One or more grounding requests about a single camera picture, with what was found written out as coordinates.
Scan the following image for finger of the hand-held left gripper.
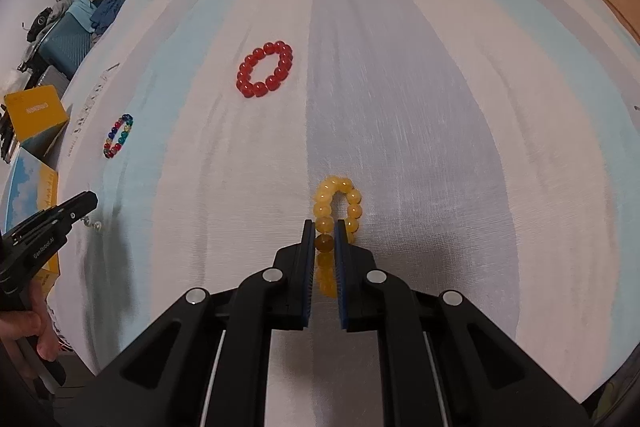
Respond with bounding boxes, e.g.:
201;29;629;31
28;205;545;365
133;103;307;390
50;208;85;233
47;190;99;214

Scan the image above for person's left hand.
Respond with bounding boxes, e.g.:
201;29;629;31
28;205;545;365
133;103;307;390
0;296;61;363

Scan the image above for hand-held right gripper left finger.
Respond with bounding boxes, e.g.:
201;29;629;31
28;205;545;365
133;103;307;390
97;219;317;427

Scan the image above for red bead bracelet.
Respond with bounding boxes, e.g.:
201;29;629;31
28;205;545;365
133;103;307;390
236;40;294;98

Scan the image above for multicolour bead bracelet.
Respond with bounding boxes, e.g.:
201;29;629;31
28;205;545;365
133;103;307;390
103;113;134;159

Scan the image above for blue and yellow cardboard box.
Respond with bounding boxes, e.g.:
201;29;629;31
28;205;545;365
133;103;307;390
0;151;61;303

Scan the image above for striped blanket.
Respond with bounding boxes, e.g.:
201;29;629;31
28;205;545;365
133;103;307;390
47;0;640;408

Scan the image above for yellow bead bracelet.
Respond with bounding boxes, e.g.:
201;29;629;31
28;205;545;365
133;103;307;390
312;176;363;300

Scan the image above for dark blue clothes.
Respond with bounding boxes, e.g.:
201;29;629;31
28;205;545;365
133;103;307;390
90;0;135;42

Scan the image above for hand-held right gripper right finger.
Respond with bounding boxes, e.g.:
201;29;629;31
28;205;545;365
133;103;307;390
334;219;593;427

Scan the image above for light blue towel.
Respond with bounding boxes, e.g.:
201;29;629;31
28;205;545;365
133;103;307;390
65;0;98;25

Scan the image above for pile of dark items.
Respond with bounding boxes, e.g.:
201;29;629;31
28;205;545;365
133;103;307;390
22;4;71;38

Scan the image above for teal suitcase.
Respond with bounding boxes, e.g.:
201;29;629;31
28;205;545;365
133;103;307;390
37;4;98;78

